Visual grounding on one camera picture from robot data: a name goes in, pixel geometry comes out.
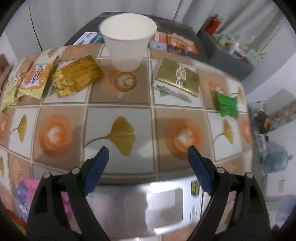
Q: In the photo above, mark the red plastic packet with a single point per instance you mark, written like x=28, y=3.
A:
x=13, y=222

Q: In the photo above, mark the green snack packet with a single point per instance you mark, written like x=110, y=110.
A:
x=227, y=104

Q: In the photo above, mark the white curtain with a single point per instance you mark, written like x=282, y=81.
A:
x=175, y=9

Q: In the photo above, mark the orange printed packet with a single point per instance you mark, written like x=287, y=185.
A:
x=175, y=42

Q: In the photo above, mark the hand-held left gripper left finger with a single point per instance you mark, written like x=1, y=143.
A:
x=94, y=171

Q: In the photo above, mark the white paper cup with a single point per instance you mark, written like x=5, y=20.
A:
x=127, y=44

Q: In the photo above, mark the tile pattern tablecloth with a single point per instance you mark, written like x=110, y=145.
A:
x=129, y=122

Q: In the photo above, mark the silver foil bag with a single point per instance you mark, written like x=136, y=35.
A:
x=150, y=204

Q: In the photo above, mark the gold snack packet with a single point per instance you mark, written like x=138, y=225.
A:
x=76, y=76

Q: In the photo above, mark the small green box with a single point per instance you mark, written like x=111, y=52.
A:
x=223, y=40

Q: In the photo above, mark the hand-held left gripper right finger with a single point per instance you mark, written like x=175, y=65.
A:
x=201, y=171

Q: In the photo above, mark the orange white snack packet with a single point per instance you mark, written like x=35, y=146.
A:
x=38, y=75

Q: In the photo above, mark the blue water jug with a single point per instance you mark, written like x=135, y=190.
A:
x=275, y=157

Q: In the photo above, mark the dark cardboard box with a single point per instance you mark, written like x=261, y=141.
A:
x=115, y=30

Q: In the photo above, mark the gold foil box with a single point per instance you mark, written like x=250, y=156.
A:
x=178, y=78

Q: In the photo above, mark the small white bottle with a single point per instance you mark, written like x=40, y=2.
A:
x=235, y=47

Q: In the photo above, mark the red thermos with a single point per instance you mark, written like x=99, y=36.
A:
x=214, y=23

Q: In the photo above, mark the green plastic basket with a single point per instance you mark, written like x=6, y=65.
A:
x=254, y=55

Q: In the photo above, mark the yellow green packet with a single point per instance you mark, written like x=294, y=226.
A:
x=11, y=91

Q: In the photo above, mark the pink packet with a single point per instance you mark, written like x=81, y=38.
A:
x=27, y=197

